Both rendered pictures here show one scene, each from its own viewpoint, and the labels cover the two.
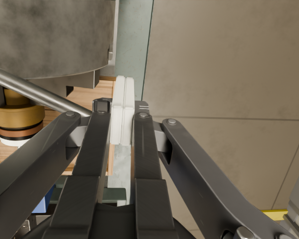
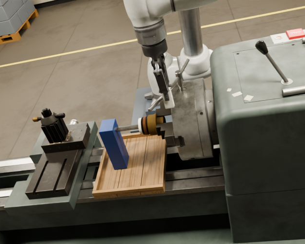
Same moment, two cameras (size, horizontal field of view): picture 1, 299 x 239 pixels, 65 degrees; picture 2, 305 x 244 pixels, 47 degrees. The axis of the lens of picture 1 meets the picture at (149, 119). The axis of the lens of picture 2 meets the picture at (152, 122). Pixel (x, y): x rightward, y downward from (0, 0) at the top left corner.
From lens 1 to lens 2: 1.07 m
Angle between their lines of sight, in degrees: 62
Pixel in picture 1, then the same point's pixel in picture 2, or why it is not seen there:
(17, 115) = (152, 118)
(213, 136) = not seen: outside the picture
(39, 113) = (152, 128)
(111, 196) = (73, 194)
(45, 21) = (187, 105)
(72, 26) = (187, 114)
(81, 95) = (152, 174)
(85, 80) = (168, 134)
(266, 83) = not seen: outside the picture
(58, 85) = (165, 128)
